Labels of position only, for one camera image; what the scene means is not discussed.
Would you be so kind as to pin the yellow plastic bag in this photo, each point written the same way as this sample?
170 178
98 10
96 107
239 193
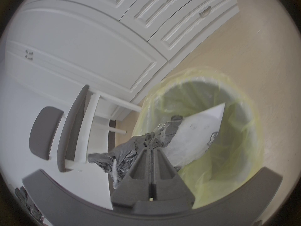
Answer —
235 154

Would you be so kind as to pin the grey trash bin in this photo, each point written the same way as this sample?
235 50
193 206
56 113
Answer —
202 88

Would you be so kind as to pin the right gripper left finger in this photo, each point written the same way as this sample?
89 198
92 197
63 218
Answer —
138 180

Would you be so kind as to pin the black plastic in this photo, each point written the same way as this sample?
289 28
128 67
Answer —
127 154

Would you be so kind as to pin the white wardrobe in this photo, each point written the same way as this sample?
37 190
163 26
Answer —
94 32

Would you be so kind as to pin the white printed paper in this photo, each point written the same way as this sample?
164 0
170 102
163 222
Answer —
195 135

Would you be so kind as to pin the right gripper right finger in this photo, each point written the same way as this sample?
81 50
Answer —
167 180

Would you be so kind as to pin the dark grey white chair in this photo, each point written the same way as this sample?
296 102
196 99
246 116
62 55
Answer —
70 131

